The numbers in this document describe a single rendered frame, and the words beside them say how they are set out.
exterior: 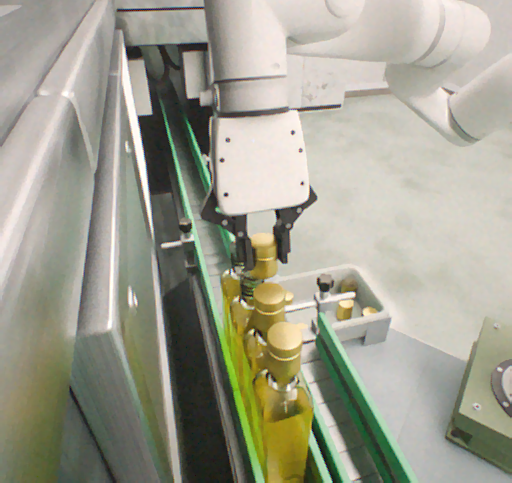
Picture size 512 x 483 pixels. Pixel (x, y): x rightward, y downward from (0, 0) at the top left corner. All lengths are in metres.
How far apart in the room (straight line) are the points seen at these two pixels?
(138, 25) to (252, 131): 0.93
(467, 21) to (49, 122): 0.51
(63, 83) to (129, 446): 0.21
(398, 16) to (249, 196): 0.28
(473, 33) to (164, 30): 0.90
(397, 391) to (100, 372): 0.72
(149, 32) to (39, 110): 1.09
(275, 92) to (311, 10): 0.08
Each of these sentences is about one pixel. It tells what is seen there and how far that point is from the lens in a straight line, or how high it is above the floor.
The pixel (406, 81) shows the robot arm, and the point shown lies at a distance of 0.64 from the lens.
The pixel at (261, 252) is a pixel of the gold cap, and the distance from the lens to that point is 0.44.
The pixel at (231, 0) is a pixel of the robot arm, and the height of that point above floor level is 1.42.
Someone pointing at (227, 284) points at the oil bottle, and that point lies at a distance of 0.54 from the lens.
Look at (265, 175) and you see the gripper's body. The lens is 0.40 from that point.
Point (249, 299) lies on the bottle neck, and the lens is 0.48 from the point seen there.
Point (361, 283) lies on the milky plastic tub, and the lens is 0.95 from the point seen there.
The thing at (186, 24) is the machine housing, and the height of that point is 1.29.
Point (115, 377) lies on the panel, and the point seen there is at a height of 1.28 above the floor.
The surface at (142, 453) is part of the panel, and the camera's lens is 0.28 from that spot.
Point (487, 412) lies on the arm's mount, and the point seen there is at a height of 0.84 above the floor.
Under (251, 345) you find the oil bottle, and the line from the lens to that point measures 0.47.
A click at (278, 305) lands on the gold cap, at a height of 1.16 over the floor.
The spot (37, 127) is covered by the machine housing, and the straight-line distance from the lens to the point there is 0.19.
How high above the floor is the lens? 1.45
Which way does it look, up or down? 35 degrees down
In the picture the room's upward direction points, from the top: straight up
